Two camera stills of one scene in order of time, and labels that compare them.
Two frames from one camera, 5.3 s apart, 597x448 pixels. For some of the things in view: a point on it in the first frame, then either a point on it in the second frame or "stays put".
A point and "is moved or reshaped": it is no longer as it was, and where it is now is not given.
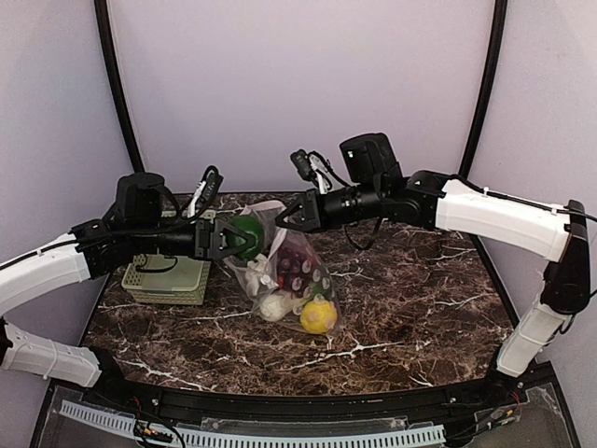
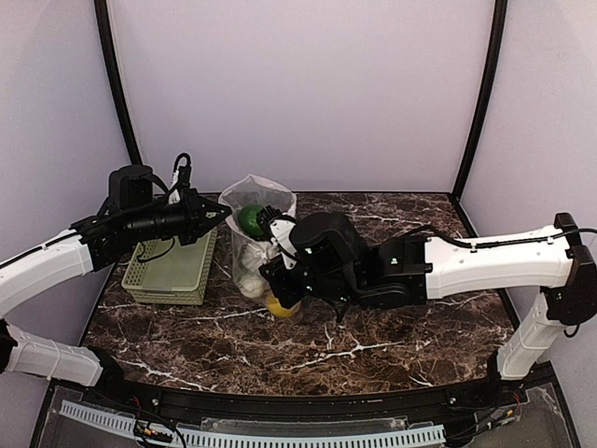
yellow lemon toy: [318, 317] to [275, 308]
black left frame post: [105, 32] stays put
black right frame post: [498, 31] stays put
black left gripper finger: [247, 235] to [215, 206]
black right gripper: [311, 211] to [276, 278]
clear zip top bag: [283, 278] is moved or reshaped
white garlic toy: [253, 275] to [253, 255]
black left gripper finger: [237, 250] to [210, 225]
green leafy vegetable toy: [274, 307] to [254, 287]
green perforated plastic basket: [174, 280] stays put
